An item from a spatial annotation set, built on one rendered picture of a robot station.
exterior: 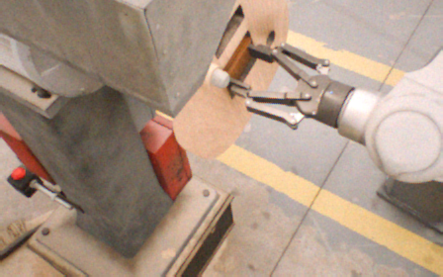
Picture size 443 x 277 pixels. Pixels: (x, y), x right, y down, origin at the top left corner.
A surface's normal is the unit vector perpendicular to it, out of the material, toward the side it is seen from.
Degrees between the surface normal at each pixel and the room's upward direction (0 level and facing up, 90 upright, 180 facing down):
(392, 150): 43
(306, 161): 0
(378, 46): 0
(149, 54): 90
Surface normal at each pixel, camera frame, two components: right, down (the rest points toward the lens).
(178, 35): 0.84, 0.40
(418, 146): -0.49, 0.11
